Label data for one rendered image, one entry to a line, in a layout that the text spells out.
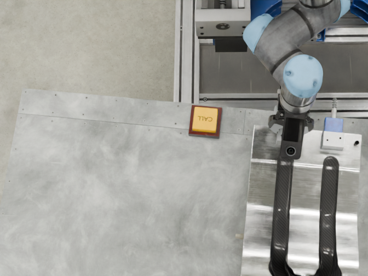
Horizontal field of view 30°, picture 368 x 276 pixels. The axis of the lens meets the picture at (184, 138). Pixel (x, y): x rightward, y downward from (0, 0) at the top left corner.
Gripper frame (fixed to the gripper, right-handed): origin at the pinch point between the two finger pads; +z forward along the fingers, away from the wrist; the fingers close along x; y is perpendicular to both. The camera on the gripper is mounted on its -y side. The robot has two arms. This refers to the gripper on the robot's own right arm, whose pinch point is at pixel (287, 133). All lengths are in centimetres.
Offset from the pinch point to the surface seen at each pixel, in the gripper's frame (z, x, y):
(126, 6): 91, 63, 74
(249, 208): 2.5, 7.5, -18.7
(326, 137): -0.7, -9.2, -0.3
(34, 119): 11, 66, 0
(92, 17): 91, 76, 68
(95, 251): 11, 44, -32
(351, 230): 1.4, -16.4, -21.7
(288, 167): 2.8, -1.0, -7.7
